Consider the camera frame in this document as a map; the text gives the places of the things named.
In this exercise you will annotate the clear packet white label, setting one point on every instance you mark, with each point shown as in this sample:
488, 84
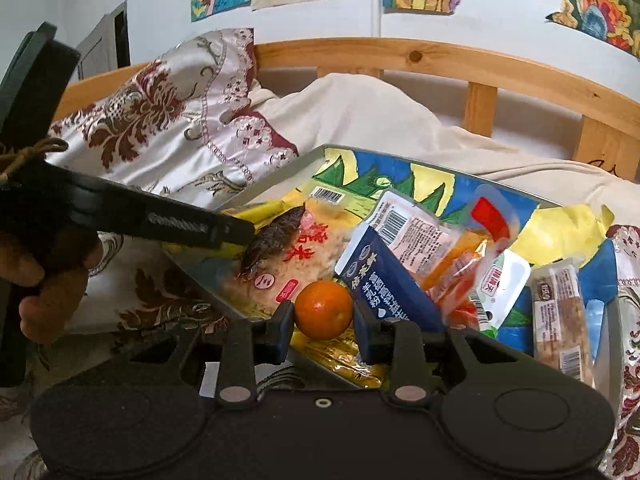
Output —
410, 225

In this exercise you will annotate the floral satin blanket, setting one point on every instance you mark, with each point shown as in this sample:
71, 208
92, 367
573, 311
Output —
165, 125

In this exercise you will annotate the colourful dinosaur drawing paper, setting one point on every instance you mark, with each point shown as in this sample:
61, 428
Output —
400, 175

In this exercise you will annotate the orange sausage packet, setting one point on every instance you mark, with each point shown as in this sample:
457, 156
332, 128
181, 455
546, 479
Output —
450, 265

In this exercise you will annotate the colourful cardboard box tray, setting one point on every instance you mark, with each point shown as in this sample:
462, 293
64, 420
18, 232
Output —
280, 172

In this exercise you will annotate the gold yellow snack packet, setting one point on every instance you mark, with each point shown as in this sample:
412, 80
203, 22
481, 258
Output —
340, 360

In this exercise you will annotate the person's left hand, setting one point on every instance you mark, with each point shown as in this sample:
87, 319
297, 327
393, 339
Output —
55, 310

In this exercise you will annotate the rice cracker packet red print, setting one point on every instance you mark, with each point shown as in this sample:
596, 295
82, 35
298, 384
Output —
310, 265

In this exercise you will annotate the dark blue snack packet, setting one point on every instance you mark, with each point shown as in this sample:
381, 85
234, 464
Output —
395, 285

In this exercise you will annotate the grey door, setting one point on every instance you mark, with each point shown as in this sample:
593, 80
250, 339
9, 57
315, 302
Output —
102, 45

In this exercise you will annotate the green seaweed snack packet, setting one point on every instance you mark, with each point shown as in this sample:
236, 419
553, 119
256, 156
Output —
505, 280

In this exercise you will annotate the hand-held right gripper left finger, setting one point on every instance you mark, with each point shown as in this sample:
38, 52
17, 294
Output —
282, 332

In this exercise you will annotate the green hill flowers wall poster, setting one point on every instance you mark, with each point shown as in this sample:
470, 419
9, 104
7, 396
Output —
600, 5

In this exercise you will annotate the wooden bed frame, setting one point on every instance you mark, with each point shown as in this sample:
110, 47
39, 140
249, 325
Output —
410, 57

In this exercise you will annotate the dark brown dried snack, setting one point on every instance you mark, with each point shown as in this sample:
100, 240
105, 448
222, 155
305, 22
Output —
270, 242

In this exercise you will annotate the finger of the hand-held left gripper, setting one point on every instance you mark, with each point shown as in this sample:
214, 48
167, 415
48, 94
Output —
175, 220

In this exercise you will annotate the cream pillow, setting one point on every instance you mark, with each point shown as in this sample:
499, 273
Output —
375, 115

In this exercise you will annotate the tangerine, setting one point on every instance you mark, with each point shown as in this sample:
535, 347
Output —
322, 310

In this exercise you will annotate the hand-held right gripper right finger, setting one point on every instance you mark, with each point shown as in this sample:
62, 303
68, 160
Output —
366, 335

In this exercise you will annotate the clear nut bar packet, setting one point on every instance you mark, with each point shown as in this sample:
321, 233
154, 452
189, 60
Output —
560, 310

